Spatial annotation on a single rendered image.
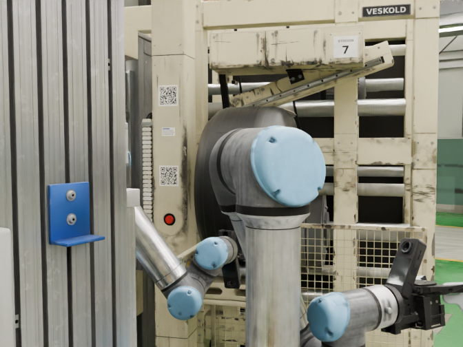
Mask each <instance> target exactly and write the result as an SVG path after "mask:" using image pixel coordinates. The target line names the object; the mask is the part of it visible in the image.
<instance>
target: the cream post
mask: <svg viewBox="0 0 463 347"><path fill-rule="evenodd" d="M151 3H152V118H153V177H154V226H155V227H156V228H157V230H158V232H159V233H160V234H161V235H162V237H163V238H164V240H165V241H166V243H167V244H168V245H169V247H170V248H171V250H172V251H173V252H174V254H175V255H176V256H178V255H180V254H181V253H183V252H185V251H186V250H188V249H190V248H192V247H193V246H195V245H196V215H195V207H194V172H195V164H196V99H195V6H194V0H151ZM159 85H178V106H158V86H159ZM162 127H175V136H162ZM159 165H169V166H178V185H179V187H174V186H159ZM168 215H171V216H172V217H173V219H174V221H173V223H171V224H168V223H166V221H165V218H166V217H167V216H168ZM154 292H155V347H197V314H196V315H195V316H194V317H193V318H191V319H188V320H179V319H176V318H175V317H173V316H172V315H171V314H170V313H169V311H168V308H167V299H166V298H165V296H164V295H163V294H162V292H161V291H160V290H159V288H158V287H157V285H156V284H155V283H154Z"/></svg>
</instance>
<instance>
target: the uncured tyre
mask: <svg viewBox="0 0 463 347"><path fill-rule="evenodd" d="M274 125H279V126H284V127H293V128H296V129H297V125H296V121H295V119H294V118H293V117H292V116H291V115H290V114H289V113H287V112H286V111H285V110H284V109H283V108H279V107H274V106H270V107H228V108H225V109H222V110H219V111H218V112H217V113H216V114H215V115H214V116H213V117H212V118H211V119H210V120H209V121H208V122H207V124H206V125H205V127H204V129H203V132H202V134H201V137H200V141H199V144H198V150H197V155H196V164H195V172H194V207H195V215H196V224H197V228H198V234H199V237H200V240H201V241H203V240H204V239H206V238H211V237H218V230H221V229H224V230H229V231H231V230H232V231H234V227H233V225H232V222H231V220H230V217H229V216H228V215H226V214H224V213H222V211H221V210H220V207H219V205H218V201H217V199H216V196H215V193H214V190H213V187H212V183H211V180H210V175H209V159H210V155H211V152H212V149H213V148H214V145H215V144H216V143H217V141H218V140H219V139H220V138H221V137H222V136H223V135H225V134H226V133H224V134H216V132H230V131H231V130H235V129H240V128H261V127H270V126H274Z"/></svg>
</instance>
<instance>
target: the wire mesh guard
mask: <svg viewBox="0 0 463 347"><path fill-rule="evenodd" d="M301 228H307V238H301ZM308 228H312V229H315V239H314V240H315V246H314V247H315V258H316V240H329V246H324V247H329V253H319V254H329V260H316V261H329V263H330V262H336V268H327V267H315V258H314V267H313V266H308V246H309V245H308V239H313V238H308ZM316 229H329V239H316ZM330 229H336V246H330V240H331V239H330ZM337 229H344V230H345V229H351V240H348V241H351V247H341V246H337ZM352 230H359V240H352ZM360 230H371V231H374V241H366V240H360ZM375 231H389V249H388V250H389V256H382V253H381V256H380V255H374V251H375V242H382V243H383V241H375ZM390 231H397V249H390ZM398 231H405V237H406V231H410V232H423V236H422V241H423V243H425V244H426V251H425V253H424V257H423V259H422V265H421V266H422V272H421V274H422V275H425V276H426V269H427V232H428V228H427V227H393V226H371V225H350V224H309V223H301V225H300V293H301V288H307V308H308V282H314V299H315V282H322V283H323V281H315V275H322V276H323V274H315V268H326V269H336V275H335V276H336V282H331V283H336V289H329V288H318V289H322V290H323V289H329V290H336V292H337V290H340V289H337V283H343V284H356V283H345V282H337V276H344V277H345V276H347V277H358V288H359V277H360V276H359V270H365V271H366V277H365V278H366V287H367V285H379V284H374V278H381V285H382V278H384V279H387V278H385V277H382V264H387V263H382V257H389V263H388V265H390V257H395V256H390V250H398ZM301 239H307V245H301ZM343 240H344V241H345V239H343ZM352 241H359V248H358V247H352ZM360 241H365V242H374V248H367V247H366V248H360ZM399 243H400V242H399ZM301 246H307V266H301V260H302V259H301V253H305V252H301ZM321 247H323V245H322V246H321ZM330 247H336V254H335V253H330ZM337 247H341V248H351V254H337ZM352 248H357V249H359V256H358V262H357V263H358V269H352ZM360 249H374V250H373V255H367V250H366V255H364V256H366V262H359V257H360ZM381 249H382V250H383V248H381ZM330 254H335V255H336V261H331V260H330ZM337 255H351V268H350V269H351V270H358V276H348V275H337V269H340V268H337V262H344V263H345V261H337ZM367 256H373V262H367ZM374 256H380V257H381V263H374ZM359 263H366V269H359ZM367 263H372V264H373V270H367ZM374 264H381V277H374V271H379V270H374ZM301 267H307V273H301ZM308 267H313V268H314V274H310V273H308ZM343 269H344V270H345V268H343ZM367 271H373V277H372V278H373V284H367ZM389 271H390V270H388V272H389ZM418 273H419V272H418ZM301 274H307V280H301ZM308 274H310V275H314V281H309V280H308ZM328 276H330V274H328ZM301 281H307V287H301ZM328 283H330V281H328ZM340 291H349V290H344V288H343V290H340ZM301 295H305V294H301ZM316 296H323V295H316ZM216 309H218V315H216ZM219 310H228V309H219V305H218V308H216V305H211V336H212V347H216V343H218V347H219V343H224V342H219V336H222V335H219V330H225V336H222V337H225V347H226V344H231V347H232V344H233V343H232V331H233V330H232V324H233V323H232V318H233V317H232V311H238V330H234V331H238V347H239V338H245V344H240V345H245V347H246V335H245V337H239V331H243V330H239V318H246V317H239V311H240V310H239V307H238V310H232V307H231V310H229V311H231V316H222V315H219ZM245 311H246V310H244V312H245ZM216 316H218V322H216ZM219 316H222V317H225V329H219V323H224V322H219ZM226 317H231V323H226ZM216 323H218V328H216ZM226 324H231V343H226V337H229V336H226V330H227V329H226ZM241 325H246V324H241ZM216 329H218V335H216ZM404 331H405V330H403V344H399V345H403V347H404V345H407V346H416V345H408V344H404V338H411V344H412V339H420V347H426V331H425V330H421V331H417V330H412V329H411V330H407V331H411V337H404ZM412 331H416V332H421V338H412ZM243 332H246V331H243ZM366 335H370V334H366V333H365V347H366V342H373V343H380V347H381V343H383V344H388V347H389V344H392V343H389V337H395V347H396V344H397V343H396V335H395V336H389V333H388V336H387V335H381V329H380V335H377V336H380V342H375V341H366ZM372 335H373V336H374V334H372ZM216 336H218V342H217V341H216ZM381 336H386V337H388V343H384V342H381Z"/></svg>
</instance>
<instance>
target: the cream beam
mask: <svg viewBox="0 0 463 347"><path fill-rule="evenodd" d="M356 35H358V57H344V58H334V57H333V37H334V36H356ZM364 49H365V42H364V24H357V25H333V26H320V27H308V28H283V29H270V30H246V31H233V32H210V33H209V68H210V69H212V70H230V71H231V73H229V76H238V75H257V74H287V72H286V70H288V69H301V70H302V71H305V70H334V69H352V68H362V67H364Z"/></svg>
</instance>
